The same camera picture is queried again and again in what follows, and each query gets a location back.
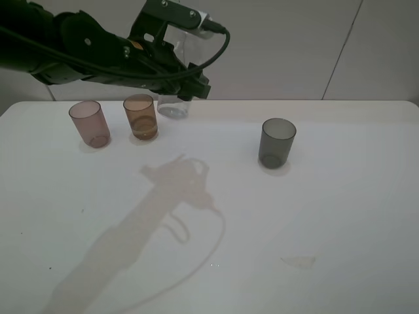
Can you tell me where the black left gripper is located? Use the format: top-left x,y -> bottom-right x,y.
124,19 -> 212,101

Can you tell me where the clear plastic water bottle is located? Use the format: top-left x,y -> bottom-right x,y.
156,0 -> 207,120

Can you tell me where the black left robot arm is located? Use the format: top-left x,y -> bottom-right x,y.
1,1 -> 211,101

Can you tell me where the brown translucent plastic cup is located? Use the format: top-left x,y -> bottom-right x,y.
123,94 -> 158,141

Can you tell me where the grey translucent plastic cup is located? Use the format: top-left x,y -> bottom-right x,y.
258,118 -> 297,169

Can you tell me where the pink translucent plastic cup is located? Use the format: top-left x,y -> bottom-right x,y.
69,101 -> 111,148

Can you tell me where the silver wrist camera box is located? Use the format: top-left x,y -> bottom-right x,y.
130,1 -> 214,40

